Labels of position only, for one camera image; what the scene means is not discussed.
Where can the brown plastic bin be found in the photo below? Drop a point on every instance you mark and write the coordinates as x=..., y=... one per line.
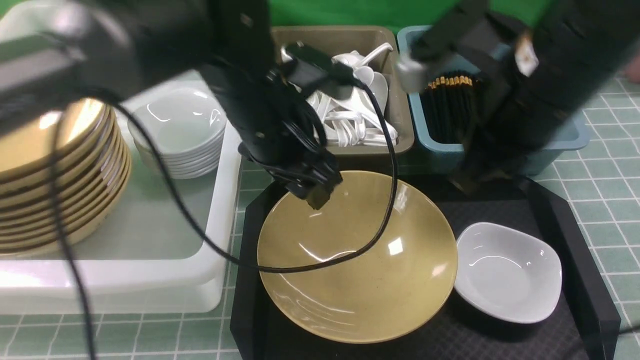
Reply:
x=338, y=39

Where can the large white plastic tub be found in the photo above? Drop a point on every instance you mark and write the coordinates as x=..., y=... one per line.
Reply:
x=144, y=258

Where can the green cloth backdrop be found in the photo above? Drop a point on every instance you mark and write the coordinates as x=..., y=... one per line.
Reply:
x=392, y=14

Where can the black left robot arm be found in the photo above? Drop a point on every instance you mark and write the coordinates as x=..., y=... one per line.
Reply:
x=113, y=50

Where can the stack of yellow bowls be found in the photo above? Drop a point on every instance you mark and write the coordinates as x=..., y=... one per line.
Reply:
x=81, y=188

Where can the stack of white dishes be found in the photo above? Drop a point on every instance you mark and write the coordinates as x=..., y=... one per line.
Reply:
x=187, y=126

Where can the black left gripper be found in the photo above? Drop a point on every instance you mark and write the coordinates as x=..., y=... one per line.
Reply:
x=312, y=180

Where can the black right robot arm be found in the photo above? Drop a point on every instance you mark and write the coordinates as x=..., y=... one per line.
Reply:
x=548, y=73

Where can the left bundle black chopsticks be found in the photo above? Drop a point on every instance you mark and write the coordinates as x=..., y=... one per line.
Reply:
x=449, y=104

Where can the pile of white spoons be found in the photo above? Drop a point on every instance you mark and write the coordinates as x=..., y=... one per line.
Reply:
x=354, y=122

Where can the white square side dish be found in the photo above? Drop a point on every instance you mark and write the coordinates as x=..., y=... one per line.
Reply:
x=507, y=274

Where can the blue plastic bin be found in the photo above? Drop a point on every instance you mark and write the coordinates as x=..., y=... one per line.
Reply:
x=440, y=158

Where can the yellow noodle bowl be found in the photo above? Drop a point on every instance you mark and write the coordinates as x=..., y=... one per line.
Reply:
x=389, y=291

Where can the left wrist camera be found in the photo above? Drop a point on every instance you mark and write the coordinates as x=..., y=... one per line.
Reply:
x=311, y=70

